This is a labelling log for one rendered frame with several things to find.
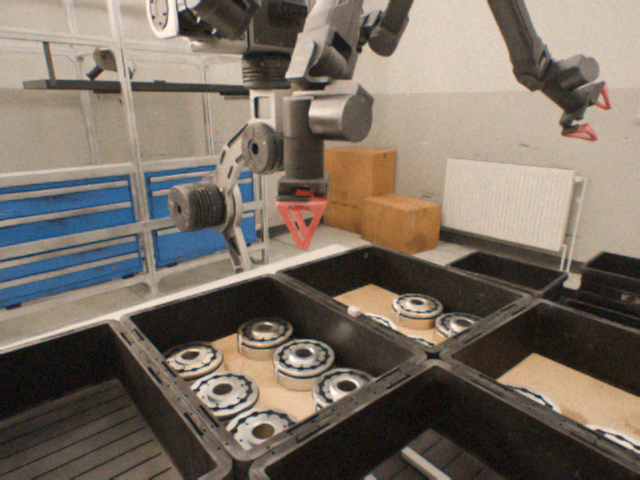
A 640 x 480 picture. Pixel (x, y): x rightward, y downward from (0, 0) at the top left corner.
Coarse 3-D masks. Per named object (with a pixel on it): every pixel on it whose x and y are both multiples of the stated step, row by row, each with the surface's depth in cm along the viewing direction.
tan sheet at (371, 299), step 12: (360, 288) 105; (372, 288) 105; (348, 300) 99; (360, 300) 99; (372, 300) 99; (384, 300) 99; (372, 312) 93; (384, 312) 94; (396, 324) 89; (432, 336) 84
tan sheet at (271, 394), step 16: (224, 352) 79; (224, 368) 74; (240, 368) 74; (256, 368) 74; (272, 368) 74; (336, 368) 74; (272, 384) 70; (272, 400) 66; (288, 400) 66; (304, 400) 66; (304, 416) 63
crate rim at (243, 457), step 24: (216, 288) 81; (144, 312) 72; (336, 312) 72; (144, 336) 65; (384, 336) 65; (408, 360) 59; (192, 408) 50; (336, 408) 50; (216, 432) 46; (288, 432) 46; (240, 456) 43
